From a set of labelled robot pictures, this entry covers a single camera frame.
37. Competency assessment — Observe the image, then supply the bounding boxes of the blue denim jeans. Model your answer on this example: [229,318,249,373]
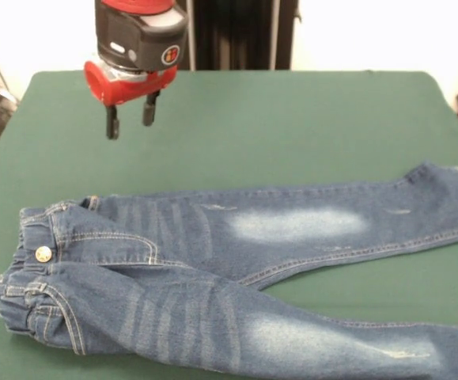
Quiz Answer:
[0,160,458,380]

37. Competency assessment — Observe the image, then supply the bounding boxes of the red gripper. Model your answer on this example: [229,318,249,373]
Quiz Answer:
[83,59,179,140]

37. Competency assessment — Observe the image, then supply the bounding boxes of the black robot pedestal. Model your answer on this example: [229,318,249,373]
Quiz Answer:
[175,0,301,71]

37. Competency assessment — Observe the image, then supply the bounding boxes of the dark green table cloth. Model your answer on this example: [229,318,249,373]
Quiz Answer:
[0,69,458,380]

